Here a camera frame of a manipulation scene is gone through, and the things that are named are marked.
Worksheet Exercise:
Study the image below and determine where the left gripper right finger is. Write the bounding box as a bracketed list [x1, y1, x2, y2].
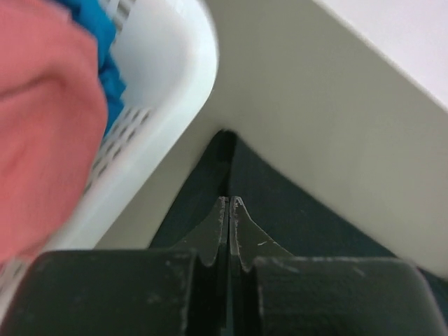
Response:
[229, 197, 293, 273]

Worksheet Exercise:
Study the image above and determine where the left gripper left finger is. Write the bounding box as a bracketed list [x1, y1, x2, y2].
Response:
[171, 197, 230, 268]

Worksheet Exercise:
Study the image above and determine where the black t shirt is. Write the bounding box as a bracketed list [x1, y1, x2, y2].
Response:
[150, 131, 393, 257]

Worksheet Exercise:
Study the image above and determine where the white plastic laundry basket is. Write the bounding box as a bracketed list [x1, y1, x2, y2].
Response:
[1, 1, 218, 311]

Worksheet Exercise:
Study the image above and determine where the crumpled pink t shirt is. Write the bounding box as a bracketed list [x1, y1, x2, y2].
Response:
[1, 1, 107, 262]

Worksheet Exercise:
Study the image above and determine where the blue t shirt in basket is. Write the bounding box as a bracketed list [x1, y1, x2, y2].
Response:
[60, 0, 126, 134]

